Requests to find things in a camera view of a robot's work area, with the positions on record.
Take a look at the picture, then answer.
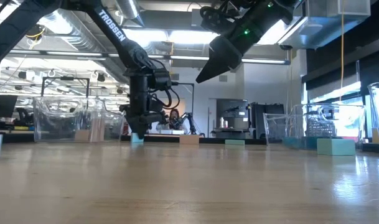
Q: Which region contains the black monitor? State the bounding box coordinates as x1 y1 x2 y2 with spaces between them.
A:
0 95 18 118

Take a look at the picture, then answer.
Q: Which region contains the round silver air duct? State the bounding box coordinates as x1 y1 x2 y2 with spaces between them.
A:
114 0 146 28

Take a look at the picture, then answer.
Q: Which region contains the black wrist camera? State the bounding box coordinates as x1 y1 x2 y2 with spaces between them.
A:
150 68 173 91
200 5 240 35

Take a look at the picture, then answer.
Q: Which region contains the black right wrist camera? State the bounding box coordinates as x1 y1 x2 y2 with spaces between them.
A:
200 5 240 35

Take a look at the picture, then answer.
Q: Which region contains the silver duct box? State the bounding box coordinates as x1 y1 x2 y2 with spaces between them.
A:
278 0 372 50

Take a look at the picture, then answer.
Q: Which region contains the yellow hanging cable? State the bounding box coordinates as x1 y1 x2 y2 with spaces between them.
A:
340 0 346 102

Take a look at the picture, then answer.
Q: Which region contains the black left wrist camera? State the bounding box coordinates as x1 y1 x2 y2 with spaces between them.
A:
150 68 173 91

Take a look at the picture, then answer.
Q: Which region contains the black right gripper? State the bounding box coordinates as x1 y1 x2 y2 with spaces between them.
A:
195 9 285 84

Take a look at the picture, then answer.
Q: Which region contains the black storage cabinet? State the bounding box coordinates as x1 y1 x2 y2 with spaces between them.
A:
250 102 285 140

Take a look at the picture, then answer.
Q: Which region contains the large light green block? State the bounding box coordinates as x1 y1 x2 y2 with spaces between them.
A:
316 138 357 156

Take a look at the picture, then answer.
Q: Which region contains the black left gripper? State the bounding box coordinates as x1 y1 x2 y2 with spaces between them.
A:
119 68 167 139

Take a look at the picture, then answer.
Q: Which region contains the grey equipment cabinet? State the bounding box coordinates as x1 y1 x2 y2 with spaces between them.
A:
215 98 251 139

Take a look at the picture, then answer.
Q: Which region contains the long ceiling light strip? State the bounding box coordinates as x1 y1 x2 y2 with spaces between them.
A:
169 55 291 65
8 49 129 58

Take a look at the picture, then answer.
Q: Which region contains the blue rectangular block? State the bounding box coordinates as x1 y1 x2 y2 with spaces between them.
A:
282 136 305 150

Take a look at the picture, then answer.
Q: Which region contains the person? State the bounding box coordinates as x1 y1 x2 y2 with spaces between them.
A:
156 108 190 135

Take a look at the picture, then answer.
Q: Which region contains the plain wooden block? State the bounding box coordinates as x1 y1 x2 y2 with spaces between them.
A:
179 134 200 145
90 117 105 143
74 129 91 143

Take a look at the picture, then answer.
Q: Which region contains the wire basket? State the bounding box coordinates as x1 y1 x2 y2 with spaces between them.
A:
306 114 337 138

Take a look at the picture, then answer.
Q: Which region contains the light green triangle block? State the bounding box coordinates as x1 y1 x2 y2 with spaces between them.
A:
129 133 145 144

